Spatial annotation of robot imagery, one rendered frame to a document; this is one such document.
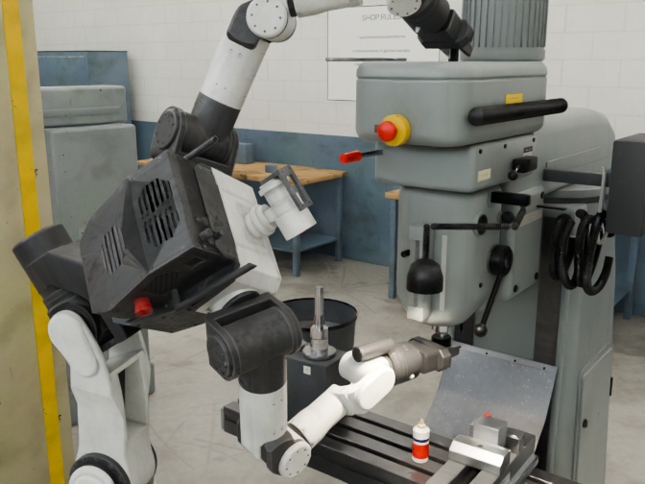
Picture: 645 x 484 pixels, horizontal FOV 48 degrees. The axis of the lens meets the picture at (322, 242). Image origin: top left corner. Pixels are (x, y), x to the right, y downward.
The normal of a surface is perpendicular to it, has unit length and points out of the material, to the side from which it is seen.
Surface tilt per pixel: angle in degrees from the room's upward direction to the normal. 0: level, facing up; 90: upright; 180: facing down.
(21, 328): 90
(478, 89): 90
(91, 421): 90
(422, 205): 90
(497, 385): 63
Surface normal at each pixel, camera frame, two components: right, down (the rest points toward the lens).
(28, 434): 0.79, 0.14
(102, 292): -0.69, -0.10
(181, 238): -0.51, -0.23
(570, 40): -0.61, 0.19
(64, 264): -0.28, 0.23
